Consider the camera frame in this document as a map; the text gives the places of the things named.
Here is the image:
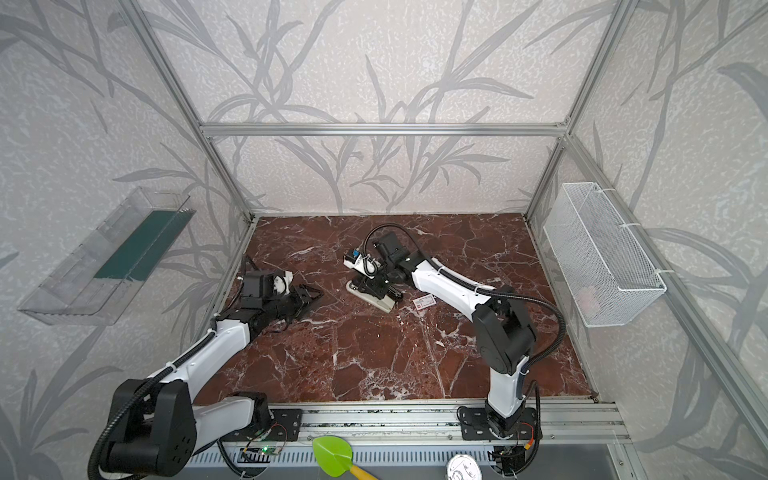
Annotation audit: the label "white black stapler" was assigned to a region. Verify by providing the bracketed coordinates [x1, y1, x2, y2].
[346, 281, 395, 313]

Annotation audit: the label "red white staple box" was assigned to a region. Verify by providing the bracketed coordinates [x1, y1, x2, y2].
[413, 294, 436, 311]

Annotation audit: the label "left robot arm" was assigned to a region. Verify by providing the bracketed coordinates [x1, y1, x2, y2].
[87, 270, 323, 479]

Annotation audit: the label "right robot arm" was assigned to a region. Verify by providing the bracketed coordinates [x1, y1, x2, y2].
[343, 232, 566, 439]

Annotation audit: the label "green plastic scoop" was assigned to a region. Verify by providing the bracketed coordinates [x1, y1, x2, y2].
[312, 435, 376, 480]

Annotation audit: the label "pink object in basket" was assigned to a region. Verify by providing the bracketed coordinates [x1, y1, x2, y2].
[576, 285, 601, 318]

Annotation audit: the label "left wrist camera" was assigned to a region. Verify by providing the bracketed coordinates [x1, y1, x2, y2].
[271, 270, 293, 296]

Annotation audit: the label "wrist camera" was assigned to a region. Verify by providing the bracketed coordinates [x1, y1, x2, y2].
[343, 249, 378, 278]
[271, 270, 293, 296]

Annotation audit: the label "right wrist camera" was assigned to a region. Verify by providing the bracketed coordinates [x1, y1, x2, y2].
[343, 249, 378, 278]

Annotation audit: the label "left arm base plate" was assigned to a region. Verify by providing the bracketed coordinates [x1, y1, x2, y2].
[223, 408, 303, 443]

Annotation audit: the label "clear plastic wall bin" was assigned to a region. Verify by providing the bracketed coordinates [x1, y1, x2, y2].
[18, 187, 196, 326]

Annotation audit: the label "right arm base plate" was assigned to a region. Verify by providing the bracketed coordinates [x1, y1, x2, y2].
[457, 406, 541, 441]

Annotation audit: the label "white wire mesh basket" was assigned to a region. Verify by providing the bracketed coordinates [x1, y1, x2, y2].
[544, 182, 667, 328]

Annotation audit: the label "aluminium front rail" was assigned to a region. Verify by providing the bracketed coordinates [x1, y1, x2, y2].
[270, 397, 631, 446]

